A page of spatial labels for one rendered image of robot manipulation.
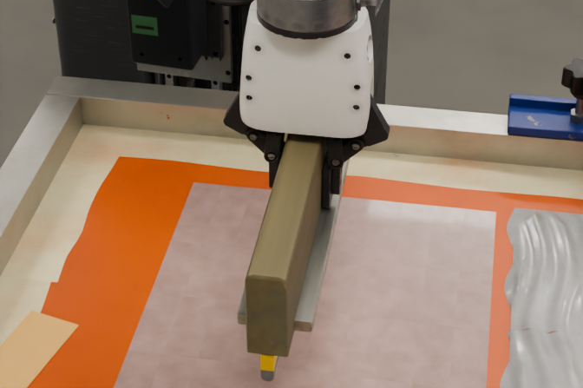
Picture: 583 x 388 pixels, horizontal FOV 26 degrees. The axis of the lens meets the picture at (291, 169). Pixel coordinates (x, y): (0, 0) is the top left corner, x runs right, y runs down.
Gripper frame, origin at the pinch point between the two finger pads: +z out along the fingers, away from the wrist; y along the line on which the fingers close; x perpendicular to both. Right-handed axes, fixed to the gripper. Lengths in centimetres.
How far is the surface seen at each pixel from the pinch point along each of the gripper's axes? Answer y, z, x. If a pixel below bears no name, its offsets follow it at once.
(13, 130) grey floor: 95, 111, -157
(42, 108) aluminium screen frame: 30.9, 11.0, -22.0
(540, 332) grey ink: -20.4, 13.5, 0.7
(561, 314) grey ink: -22.2, 13.4, -1.8
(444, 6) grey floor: -4, 112, -238
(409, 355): -9.7, 14.1, 4.6
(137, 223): 17.6, 14.3, -9.2
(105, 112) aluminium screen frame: 25.2, 12.7, -25.0
